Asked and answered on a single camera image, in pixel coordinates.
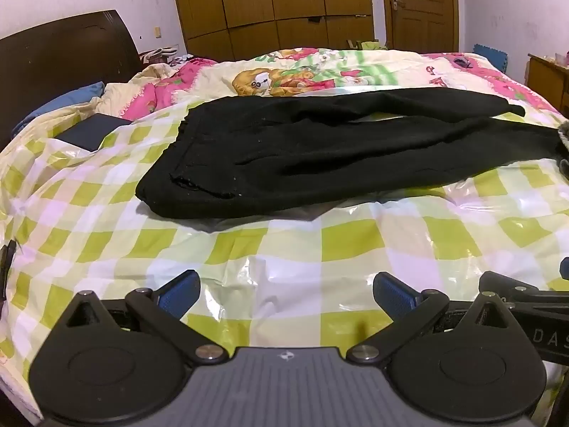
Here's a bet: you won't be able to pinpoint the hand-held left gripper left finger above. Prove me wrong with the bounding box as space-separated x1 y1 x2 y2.
66 269 228 362

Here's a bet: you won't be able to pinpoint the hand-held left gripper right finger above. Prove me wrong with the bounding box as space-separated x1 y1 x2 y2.
346 271 517 362

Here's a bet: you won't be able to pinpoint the black pants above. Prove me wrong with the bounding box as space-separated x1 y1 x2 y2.
134 86 565 221

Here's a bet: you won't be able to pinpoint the green checked plastic sheet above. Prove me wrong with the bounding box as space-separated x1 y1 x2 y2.
0 84 569 410

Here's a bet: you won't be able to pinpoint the dark grey folded cloth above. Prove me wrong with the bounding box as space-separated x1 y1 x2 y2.
557 121 569 163

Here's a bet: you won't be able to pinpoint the black object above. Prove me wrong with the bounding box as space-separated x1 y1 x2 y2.
0 239 17 316

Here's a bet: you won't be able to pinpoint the wooden nightstand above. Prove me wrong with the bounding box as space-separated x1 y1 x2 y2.
527 52 569 114

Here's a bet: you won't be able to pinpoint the blue foam mat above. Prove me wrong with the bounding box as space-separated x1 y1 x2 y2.
472 43 508 72

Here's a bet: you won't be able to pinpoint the blue pillow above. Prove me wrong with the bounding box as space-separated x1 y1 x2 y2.
11 81 106 139

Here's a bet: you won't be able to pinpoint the cartoon printed quilt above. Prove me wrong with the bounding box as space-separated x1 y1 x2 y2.
95 46 562 118

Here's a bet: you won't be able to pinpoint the striped cloth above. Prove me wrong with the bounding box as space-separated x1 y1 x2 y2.
143 46 179 64

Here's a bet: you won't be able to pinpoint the dark wooden headboard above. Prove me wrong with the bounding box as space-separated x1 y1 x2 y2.
0 9 148 152

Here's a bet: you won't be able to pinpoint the wooden door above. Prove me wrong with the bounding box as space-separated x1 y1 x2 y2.
380 0 462 53

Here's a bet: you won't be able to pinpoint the wooden wardrobe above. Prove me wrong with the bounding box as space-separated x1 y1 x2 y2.
169 0 388 62

